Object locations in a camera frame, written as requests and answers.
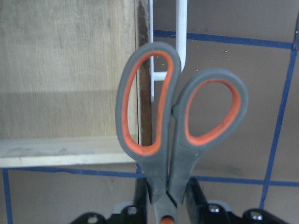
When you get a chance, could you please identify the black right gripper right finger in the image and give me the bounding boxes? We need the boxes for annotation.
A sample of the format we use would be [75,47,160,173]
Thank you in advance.
[185,178,287,224]

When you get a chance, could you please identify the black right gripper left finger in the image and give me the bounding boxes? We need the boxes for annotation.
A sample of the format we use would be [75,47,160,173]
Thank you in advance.
[72,178,148,224]

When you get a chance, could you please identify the wooden drawer with white handle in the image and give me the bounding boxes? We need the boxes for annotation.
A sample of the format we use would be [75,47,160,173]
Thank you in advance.
[0,0,188,168]

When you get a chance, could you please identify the grey orange scissors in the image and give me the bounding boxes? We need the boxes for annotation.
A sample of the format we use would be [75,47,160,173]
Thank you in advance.
[115,42,249,224]

